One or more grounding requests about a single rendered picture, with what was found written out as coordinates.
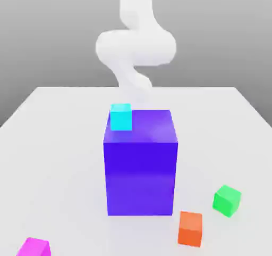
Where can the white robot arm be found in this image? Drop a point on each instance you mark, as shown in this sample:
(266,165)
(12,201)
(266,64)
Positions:
(136,47)

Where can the small cyan cube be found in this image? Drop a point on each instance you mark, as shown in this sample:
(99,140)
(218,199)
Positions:
(120,118)

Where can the small green cube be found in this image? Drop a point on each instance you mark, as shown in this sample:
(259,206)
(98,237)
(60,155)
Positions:
(226,200)

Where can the small orange cube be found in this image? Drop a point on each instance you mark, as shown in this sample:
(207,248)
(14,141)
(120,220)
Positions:
(189,230)

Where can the small magenta cube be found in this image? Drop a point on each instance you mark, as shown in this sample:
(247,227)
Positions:
(35,247)

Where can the large purple box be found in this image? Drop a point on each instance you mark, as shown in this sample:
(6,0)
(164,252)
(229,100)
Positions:
(140,175)

